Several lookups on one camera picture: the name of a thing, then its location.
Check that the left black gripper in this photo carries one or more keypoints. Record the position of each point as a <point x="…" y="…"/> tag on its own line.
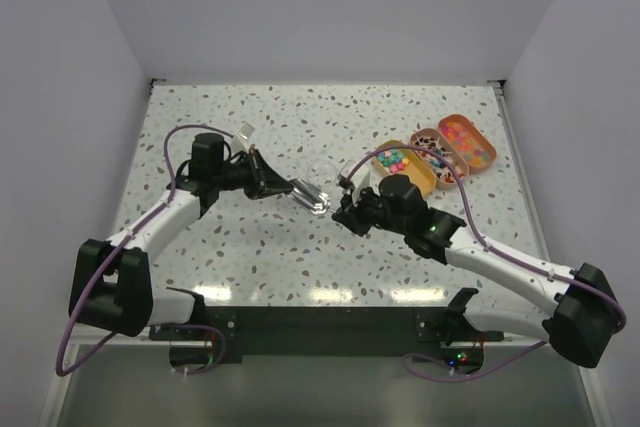
<point x="262" y="177"/>

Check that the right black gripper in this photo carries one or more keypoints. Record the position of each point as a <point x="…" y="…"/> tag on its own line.
<point x="350" y="215"/>

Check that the metal scoop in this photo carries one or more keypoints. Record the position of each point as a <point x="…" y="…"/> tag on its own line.
<point x="309" y="197"/>

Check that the yellow tray of star candies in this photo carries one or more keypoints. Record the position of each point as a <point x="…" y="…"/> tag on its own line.
<point x="395" y="160"/>

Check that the clear glass jar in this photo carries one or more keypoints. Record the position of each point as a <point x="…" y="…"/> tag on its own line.
<point x="322" y="174"/>

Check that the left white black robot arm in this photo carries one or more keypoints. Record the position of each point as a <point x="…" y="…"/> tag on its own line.
<point x="112" y="287"/>

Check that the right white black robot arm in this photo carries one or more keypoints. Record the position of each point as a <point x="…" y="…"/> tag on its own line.
<point x="574" y="310"/>

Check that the orange tray of gummy candies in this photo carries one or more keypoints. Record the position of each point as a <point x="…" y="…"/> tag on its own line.
<point x="468" y="141"/>

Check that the pink tray of lollipops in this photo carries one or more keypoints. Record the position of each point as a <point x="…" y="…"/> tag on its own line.
<point x="434" y="141"/>

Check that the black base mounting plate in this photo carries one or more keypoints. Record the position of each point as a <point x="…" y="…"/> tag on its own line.
<point x="230" y="334"/>

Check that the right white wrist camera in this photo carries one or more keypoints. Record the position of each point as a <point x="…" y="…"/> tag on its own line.
<point x="360" y="180"/>

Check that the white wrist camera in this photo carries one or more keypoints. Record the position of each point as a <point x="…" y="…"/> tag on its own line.
<point x="240" y="141"/>
<point x="360" y="180"/>

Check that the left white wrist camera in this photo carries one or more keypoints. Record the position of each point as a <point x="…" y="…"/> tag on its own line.
<point x="240" y="141"/>

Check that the aluminium frame rail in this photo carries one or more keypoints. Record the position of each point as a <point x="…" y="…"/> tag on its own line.
<point x="55" y="398"/>

